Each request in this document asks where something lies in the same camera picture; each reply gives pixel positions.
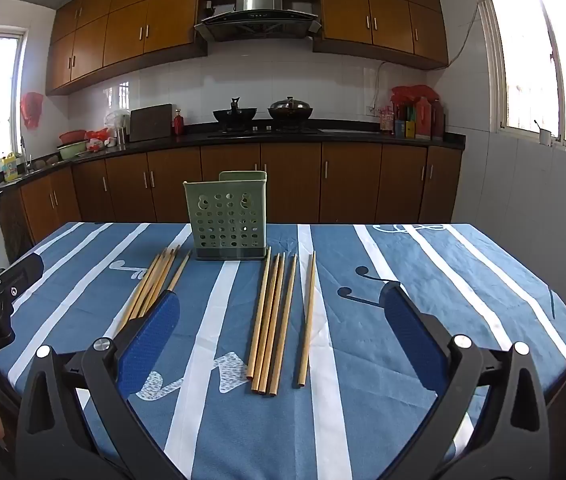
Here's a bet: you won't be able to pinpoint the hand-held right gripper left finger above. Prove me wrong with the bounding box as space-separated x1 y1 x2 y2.
14 289 182 480

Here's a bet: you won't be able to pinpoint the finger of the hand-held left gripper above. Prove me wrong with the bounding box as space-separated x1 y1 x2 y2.
0 252 44 315

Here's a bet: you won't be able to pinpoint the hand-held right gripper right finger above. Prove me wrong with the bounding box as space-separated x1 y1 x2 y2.
379 282 552 480

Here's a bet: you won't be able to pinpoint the green perforated chopstick holder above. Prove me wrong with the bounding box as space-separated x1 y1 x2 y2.
183 170 269 261

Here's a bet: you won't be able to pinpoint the blue white striped tablecloth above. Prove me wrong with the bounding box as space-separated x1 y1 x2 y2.
0 221 566 480

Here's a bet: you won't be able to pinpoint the green plastic basin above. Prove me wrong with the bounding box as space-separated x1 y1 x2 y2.
56 141 89 160

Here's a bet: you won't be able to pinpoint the red white plastic bag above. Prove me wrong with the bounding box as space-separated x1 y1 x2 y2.
86 129 115 152

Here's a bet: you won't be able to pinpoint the red hanging plastic bag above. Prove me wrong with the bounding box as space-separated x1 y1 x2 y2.
20 91 44 131

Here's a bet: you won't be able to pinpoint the small white fan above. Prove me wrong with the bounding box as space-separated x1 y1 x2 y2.
104 109 130 132

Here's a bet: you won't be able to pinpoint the brown lower kitchen cabinets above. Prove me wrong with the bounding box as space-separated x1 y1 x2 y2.
0 141 464 261

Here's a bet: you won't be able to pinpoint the brown kitchen cabinets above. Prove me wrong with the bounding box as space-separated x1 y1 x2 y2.
46 0 450 97
0 141 464 261

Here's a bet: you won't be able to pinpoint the dark wooden cutting board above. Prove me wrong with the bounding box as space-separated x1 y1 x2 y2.
128 104 173 143

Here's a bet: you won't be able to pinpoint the black kitchen countertop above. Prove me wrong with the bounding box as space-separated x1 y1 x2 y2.
0 119 466 211

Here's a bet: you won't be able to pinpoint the dark sauce bottle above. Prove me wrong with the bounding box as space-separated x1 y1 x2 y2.
431 100 446 141

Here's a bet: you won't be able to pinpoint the large red plastic bottle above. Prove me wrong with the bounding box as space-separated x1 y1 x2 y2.
416 97 432 140

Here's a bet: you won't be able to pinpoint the black gas stove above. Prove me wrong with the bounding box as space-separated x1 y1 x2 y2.
207 125 325 138

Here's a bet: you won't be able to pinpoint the black open wok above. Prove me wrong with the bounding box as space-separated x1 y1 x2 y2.
212 96 259 126

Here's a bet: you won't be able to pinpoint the red bags above bottles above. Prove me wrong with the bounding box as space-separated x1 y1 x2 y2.
391 85 440 107

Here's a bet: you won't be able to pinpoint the black wok with lid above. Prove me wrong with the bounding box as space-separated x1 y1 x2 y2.
267 96 314 123

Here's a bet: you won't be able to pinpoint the brown upper kitchen cabinets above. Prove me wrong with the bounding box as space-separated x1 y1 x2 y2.
46 0 450 97

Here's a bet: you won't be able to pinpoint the large sliding window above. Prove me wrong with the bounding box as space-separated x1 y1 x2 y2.
472 0 566 162

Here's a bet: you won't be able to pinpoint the steel range hood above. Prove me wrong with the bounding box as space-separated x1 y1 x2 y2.
194 0 323 43

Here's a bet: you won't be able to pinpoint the white wall cable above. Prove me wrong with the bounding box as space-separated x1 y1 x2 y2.
374 7 480 111

